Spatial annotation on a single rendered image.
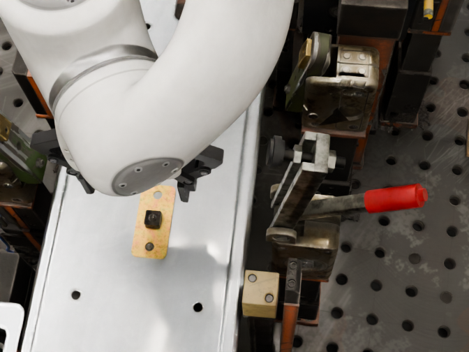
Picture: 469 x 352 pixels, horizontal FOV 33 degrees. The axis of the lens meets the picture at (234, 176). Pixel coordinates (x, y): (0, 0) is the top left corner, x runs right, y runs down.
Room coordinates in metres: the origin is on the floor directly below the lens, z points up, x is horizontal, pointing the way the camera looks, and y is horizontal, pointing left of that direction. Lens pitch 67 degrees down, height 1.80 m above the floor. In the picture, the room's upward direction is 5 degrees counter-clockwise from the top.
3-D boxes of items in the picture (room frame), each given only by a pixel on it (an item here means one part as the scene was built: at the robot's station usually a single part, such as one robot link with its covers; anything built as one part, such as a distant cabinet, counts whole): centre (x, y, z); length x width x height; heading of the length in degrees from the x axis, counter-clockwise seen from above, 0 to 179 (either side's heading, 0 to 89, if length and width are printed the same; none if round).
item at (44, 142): (0.31, 0.14, 1.19); 0.08 x 0.01 x 0.06; 79
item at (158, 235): (0.30, 0.09, 1.01); 0.08 x 0.04 x 0.01; 169
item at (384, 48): (0.49, -0.17, 0.91); 0.07 x 0.05 x 0.42; 79
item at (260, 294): (0.20, -0.02, 0.88); 0.04 x 0.04 x 0.36; 79
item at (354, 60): (0.43, -0.13, 0.88); 0.11 x 0.09 x 0.37; 79
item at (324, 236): (0.27, -0.07, 0.88); 0.07 x 0.06 x 0.35; 79
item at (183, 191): (0.29, 0.03, 1.14); 0.03 x 0.03 x 0.07; 79
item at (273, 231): (0.25, -0.04, 1.06); 0.03 x 0.01 x 0.03; 79
